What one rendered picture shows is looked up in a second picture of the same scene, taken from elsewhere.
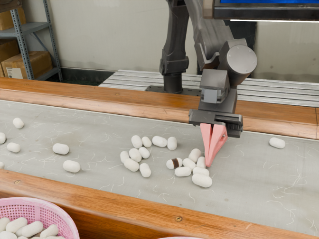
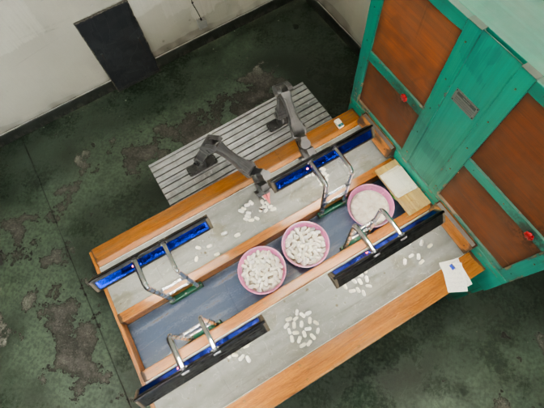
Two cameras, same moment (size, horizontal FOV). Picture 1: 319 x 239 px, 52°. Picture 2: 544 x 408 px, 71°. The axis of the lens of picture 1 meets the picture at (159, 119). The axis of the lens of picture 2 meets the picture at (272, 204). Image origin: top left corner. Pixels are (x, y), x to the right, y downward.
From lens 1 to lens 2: 1.75 m
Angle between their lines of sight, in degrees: 47
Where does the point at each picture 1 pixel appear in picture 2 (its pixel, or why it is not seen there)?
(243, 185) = (282, 201)
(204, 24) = (241, 165)
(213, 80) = (265, 188)
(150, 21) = (38, 63)
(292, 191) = (293, 193)
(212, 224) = (289, 219)
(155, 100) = (223, 188)
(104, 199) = (262, 235)
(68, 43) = not seen: outside the picture
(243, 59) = (267, 175)
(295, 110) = (270, 157)
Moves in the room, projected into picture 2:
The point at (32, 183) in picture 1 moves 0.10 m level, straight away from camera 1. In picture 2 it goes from (240, 248) to (223, 244)
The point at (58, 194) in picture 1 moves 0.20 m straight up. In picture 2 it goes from (250, 244) to (246, 233)
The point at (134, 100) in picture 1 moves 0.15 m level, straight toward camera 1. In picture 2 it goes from (215, 193) to (235, 206)
